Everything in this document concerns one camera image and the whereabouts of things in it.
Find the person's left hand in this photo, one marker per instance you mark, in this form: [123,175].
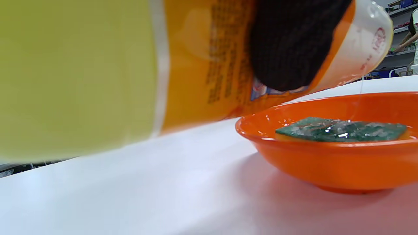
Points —
[287,42]

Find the green yellow sponge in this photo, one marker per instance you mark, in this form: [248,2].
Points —
[343,132]

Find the yellow dish soap bottle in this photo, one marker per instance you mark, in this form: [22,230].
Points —
[81,65]

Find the storage shelf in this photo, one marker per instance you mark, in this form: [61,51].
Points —
[400,19]

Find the orange plastic bowl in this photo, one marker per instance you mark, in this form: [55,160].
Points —
[326,166]

